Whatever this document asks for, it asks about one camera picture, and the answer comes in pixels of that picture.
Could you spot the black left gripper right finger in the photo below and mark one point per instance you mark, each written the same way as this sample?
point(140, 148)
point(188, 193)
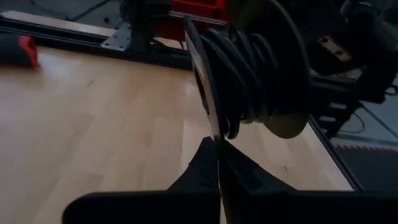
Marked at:
point(280, 207)

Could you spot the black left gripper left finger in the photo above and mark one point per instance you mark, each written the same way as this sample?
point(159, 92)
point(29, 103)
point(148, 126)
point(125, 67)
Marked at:
point(186, 207)

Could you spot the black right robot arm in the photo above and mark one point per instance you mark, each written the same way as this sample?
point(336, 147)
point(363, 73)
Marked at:
point(146, 25)

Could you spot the black mat striped edge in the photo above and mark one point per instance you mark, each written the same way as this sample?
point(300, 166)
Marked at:
point(373, 168)

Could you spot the red storage bin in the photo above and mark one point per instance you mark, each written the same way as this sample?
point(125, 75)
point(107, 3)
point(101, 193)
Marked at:
point(192, 9)

